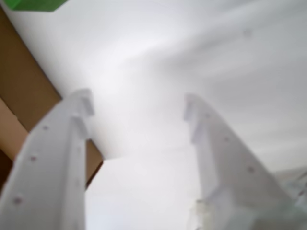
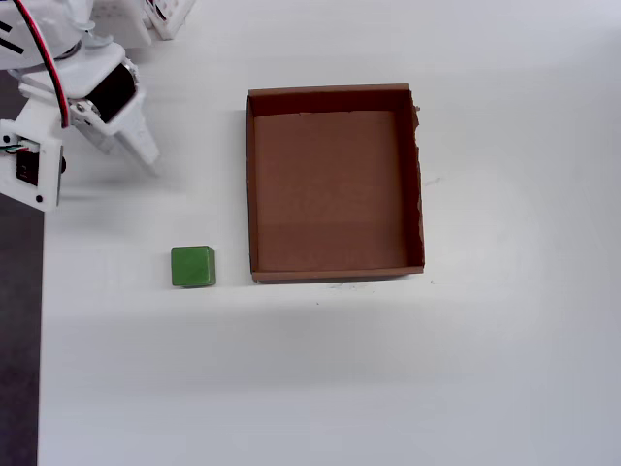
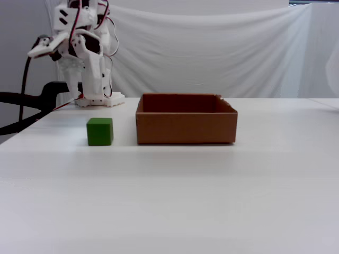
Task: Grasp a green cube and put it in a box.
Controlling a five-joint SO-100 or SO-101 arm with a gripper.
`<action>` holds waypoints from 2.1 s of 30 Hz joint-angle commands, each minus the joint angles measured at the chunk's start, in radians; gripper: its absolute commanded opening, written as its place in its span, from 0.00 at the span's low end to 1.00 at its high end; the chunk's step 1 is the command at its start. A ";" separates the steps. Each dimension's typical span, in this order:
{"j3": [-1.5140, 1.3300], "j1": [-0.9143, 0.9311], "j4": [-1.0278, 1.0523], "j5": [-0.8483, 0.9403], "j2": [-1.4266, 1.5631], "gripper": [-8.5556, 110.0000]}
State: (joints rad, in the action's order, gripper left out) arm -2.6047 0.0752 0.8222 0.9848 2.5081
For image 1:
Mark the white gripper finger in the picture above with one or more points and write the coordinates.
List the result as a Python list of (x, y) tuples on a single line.
[(50, 167), (227, 182)]

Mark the green cube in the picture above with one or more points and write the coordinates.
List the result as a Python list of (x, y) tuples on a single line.
[(33, 4)]

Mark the brown cardboard box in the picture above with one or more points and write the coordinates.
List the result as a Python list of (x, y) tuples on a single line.
[(19, 72)]

